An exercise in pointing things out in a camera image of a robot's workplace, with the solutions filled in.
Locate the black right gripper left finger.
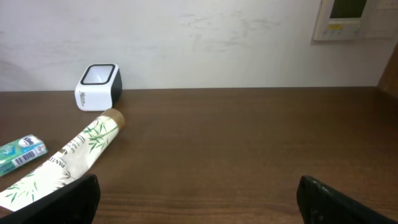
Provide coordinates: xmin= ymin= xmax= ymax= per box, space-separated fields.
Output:
xmin=1 ymin=174 xmax=101 ymax=224

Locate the wooden furniture edge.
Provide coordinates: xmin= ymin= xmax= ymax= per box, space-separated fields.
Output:
xmin=377 ymin=45 xmax=398 ymax=98

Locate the green tissue pack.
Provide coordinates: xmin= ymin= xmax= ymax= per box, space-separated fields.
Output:
xmin=0 ymin=134 xmax=48 ymax=177

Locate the white bamboo print tube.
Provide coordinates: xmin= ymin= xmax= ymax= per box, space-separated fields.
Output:
xmin=1 ymin=109 xmax=125 ymax=212

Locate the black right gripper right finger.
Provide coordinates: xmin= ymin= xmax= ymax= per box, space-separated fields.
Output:
xmin=297 ymin=175 xmax=397 ymax=224

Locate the white wall control panel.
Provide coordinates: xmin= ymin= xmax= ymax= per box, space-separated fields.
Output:
xmin=313 ymin=0 xmax=398 ymax=41

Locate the white barcode scanner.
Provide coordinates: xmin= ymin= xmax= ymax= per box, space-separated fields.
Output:
xmin=75 ymin=63 xmax=123 ymax=111

